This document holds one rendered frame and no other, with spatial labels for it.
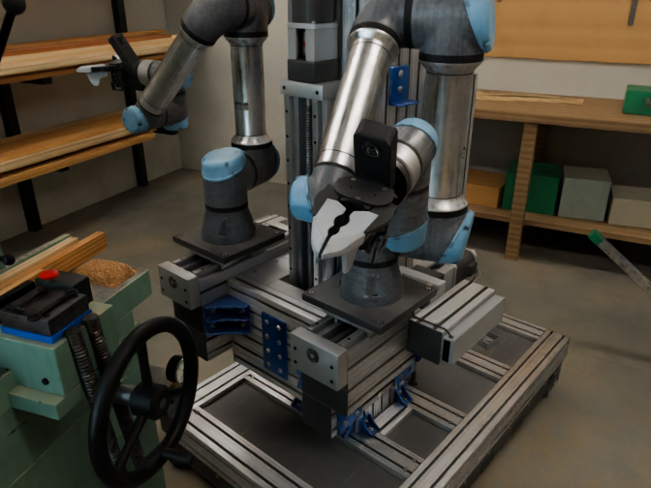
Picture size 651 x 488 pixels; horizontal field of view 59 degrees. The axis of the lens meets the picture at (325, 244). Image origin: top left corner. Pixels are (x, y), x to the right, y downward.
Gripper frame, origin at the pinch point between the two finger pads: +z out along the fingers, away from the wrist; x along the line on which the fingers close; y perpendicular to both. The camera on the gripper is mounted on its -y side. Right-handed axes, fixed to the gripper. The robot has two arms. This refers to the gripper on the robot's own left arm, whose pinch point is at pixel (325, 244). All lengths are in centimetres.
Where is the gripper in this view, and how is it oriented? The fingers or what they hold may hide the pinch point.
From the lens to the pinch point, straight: 58.9
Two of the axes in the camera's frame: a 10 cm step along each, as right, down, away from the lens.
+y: -1.2, 8.0, 5.9
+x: -9.1, -3.3, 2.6
